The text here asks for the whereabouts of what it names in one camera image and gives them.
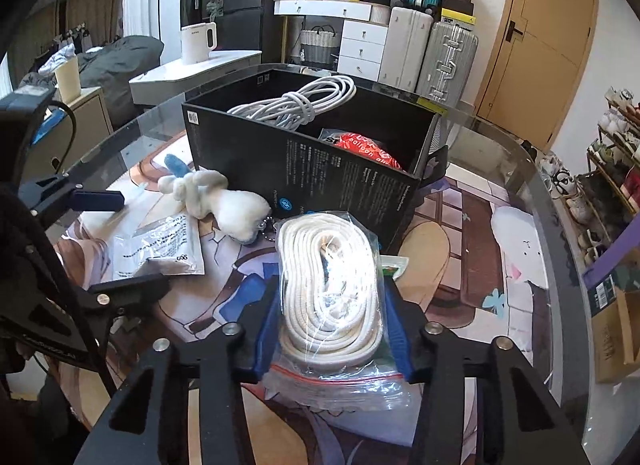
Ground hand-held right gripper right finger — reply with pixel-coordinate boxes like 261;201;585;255
382;275;593;465

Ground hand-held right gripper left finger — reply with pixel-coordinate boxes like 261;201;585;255
87;275;281;465

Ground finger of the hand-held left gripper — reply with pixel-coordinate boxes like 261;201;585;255
20;172;126;218
0;272;171;373

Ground white printed packet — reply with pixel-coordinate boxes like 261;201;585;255
111;215;206;282

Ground bag of white rope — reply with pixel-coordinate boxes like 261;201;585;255
260;210;416;426

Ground white plush toy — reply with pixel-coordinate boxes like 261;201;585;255
159;152;273;246

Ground black cardboard box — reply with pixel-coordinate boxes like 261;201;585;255
181;70;450;251

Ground red balloon packet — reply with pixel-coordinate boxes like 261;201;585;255
320;128;408;173

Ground white cable bundle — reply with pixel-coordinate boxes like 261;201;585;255
227;76;357;135

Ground person's left forearm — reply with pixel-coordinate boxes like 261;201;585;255
0;185;101;465

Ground beige cup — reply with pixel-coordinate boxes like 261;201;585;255
54;56;82;102

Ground beige cabinet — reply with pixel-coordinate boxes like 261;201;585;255
30;85;116;166

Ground dark grey beanbag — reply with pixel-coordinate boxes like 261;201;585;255
20;35;166;121

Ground beige curtain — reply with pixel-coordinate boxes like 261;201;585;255
10;0;126;76

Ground white low table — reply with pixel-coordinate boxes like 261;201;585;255
129;49;263;106

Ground white electric kettle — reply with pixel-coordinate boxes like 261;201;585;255
180;22;218;66

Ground dark green box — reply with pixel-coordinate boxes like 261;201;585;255
585;265;632;318

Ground brown cardboard box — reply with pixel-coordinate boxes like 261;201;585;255
590;285;640;386

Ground rows of shoes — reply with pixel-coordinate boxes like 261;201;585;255
537;88;640;266

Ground purple rolled mat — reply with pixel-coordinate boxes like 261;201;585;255
582;235;640;291

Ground wooden shoe rack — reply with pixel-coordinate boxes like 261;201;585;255
585;90;640;256

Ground woven basket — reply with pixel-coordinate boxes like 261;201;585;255
299;25;341;65

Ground silver suitcase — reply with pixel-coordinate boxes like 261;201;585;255
416;20;478;101

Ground white suitcase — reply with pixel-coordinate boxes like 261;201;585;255
377;6;435;88

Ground white vanity desk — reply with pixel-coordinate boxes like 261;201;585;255
273;0;391;77

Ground wooden door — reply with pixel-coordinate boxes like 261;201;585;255
472;0;600;151

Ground black cable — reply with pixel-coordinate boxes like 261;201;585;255
30;99;80;176

